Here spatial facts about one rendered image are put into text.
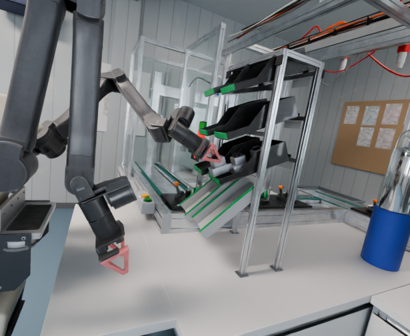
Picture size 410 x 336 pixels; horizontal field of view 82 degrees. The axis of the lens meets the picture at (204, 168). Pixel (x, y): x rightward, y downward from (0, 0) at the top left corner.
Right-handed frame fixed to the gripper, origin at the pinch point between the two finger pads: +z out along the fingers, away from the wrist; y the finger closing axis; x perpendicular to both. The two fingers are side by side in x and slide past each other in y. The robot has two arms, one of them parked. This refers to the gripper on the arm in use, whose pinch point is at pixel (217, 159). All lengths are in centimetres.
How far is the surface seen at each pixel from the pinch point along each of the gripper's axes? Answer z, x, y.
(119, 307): -7, 51, -17
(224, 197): 15.4, 10.4, 6.8
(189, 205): 11.4, 22.5, 22.5
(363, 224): 127, -24, 25
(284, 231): 37.6, 8.1, -7.7
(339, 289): 62, 15, -22
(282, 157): 18.2, -14.0, -6.9
